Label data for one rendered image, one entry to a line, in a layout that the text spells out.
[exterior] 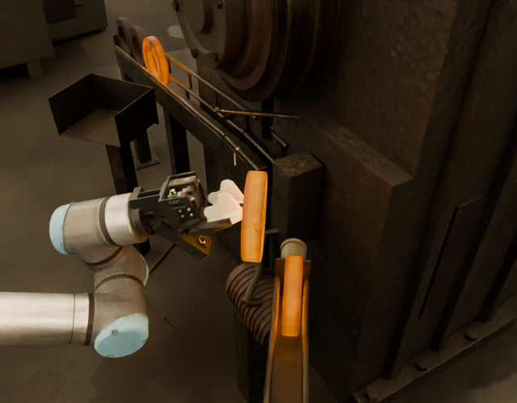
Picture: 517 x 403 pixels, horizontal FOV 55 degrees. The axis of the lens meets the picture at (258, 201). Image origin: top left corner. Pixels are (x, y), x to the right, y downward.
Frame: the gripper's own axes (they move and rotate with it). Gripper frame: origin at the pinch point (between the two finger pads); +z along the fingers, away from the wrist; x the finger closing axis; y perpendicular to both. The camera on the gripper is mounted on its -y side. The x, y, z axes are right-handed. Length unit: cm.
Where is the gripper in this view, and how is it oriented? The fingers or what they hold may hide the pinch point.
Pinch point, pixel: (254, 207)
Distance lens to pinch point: 83.4
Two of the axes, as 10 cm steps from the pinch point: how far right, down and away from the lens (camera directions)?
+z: 9.6, -1.6, -2.4
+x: 0.9, -6.3, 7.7
